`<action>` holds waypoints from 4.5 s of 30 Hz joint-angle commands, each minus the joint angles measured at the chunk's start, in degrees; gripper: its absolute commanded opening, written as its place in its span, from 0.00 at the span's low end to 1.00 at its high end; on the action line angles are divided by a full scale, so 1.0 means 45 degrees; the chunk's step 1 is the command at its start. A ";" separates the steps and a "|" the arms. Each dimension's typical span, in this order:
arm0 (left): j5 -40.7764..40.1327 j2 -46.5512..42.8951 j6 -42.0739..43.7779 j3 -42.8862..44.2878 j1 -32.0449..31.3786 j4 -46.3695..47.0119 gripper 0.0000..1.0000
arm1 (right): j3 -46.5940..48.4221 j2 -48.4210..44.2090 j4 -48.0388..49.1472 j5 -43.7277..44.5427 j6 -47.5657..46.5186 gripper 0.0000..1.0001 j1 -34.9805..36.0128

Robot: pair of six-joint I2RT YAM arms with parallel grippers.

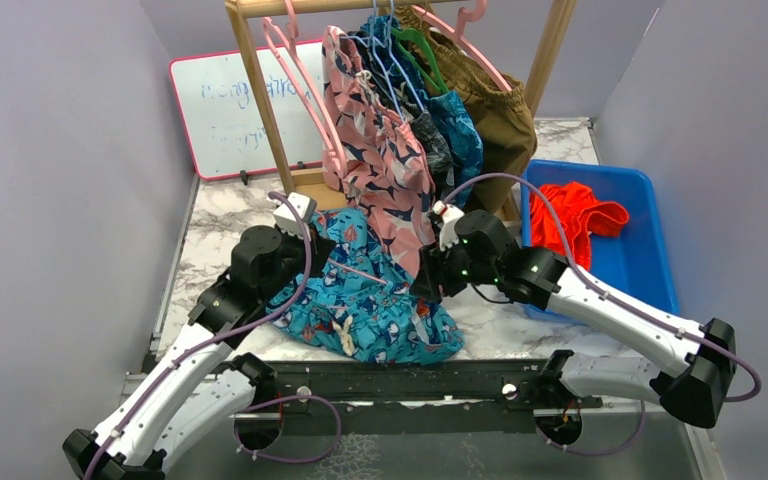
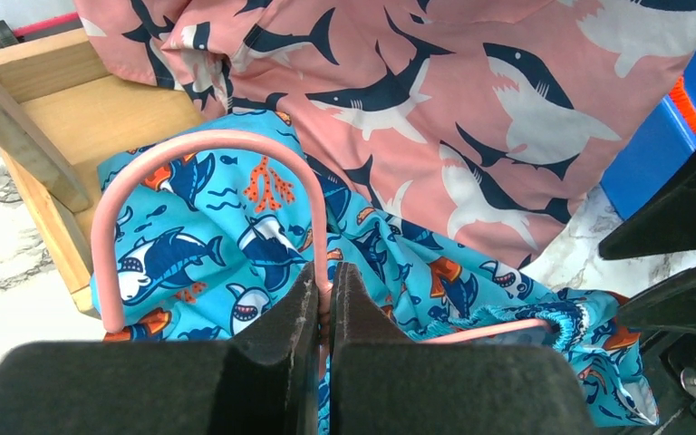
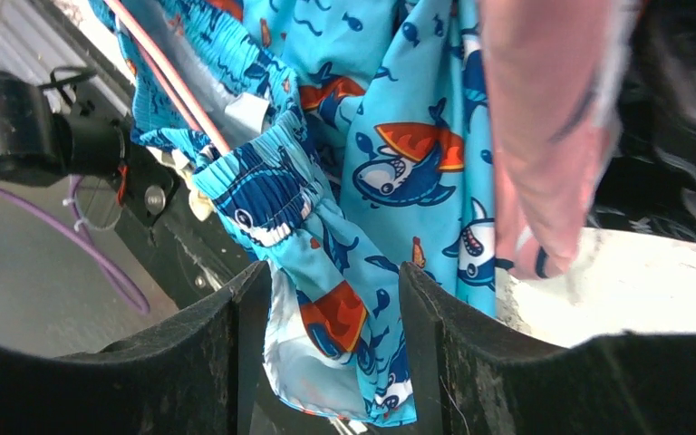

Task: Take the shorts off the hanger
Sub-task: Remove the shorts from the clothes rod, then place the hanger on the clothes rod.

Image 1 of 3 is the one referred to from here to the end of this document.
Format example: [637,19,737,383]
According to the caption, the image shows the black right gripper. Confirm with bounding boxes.
[409,232,500,302]

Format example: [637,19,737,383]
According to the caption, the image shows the pink framed whiteboard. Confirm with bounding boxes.
[169,41,323,181]

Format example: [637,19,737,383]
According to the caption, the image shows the wooden clothes rack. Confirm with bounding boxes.
[225,1,577,209]

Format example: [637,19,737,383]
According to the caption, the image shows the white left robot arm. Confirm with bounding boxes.
[63,226,336,479]

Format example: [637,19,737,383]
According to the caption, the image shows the light blue hanger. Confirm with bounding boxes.
[368,1,425,114]

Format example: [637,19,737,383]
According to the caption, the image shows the orange mesh shorts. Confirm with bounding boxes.
[529,182,630,270]

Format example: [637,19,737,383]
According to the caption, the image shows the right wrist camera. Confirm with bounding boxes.
[432,201,464,251]

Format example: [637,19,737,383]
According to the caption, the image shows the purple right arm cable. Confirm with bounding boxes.
[442,172,763,458]

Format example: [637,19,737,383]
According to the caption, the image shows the pink plastic hanger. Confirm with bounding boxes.
[261,0,347,175]

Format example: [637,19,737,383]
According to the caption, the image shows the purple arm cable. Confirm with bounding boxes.
[442,172,763,458]
[82,190,344,480]

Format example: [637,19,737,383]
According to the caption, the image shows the dark blue patterned shorts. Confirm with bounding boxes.
[351,18,483,206]

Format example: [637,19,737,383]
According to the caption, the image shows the thin pink wire hanger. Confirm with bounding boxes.
[328,259,388,285]

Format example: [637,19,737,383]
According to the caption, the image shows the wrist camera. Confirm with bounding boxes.
[432,201,464,251]
[269,192,318,238]

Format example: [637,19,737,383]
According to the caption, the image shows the khaki brown shorts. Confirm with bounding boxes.
[395,6,538,213]

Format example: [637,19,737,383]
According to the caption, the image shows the blue plastic bin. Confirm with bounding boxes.
[524,160,679,314]

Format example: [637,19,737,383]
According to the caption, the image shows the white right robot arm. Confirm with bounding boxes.
[411,202,737,429]

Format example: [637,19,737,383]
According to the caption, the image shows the black metal base rail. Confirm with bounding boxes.
[265,350,607,432]

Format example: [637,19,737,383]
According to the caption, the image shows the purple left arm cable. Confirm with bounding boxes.
[82,190,344,480]

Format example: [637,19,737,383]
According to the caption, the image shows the pink patterned shorts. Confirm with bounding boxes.
[322,25,435,276]

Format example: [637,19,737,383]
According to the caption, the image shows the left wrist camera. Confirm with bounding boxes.
[269,192,318,238]

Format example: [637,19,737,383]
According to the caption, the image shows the pink hanger under khaki shorts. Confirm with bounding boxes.
[412,0,512,92]

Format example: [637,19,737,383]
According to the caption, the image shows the light blue shark shorts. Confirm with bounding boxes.
[273,208,464,365]

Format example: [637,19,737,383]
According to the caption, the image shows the green hanger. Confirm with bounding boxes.
[391,28,449,94]

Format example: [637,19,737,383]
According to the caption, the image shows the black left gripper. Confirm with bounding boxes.
[260,221,336,303]

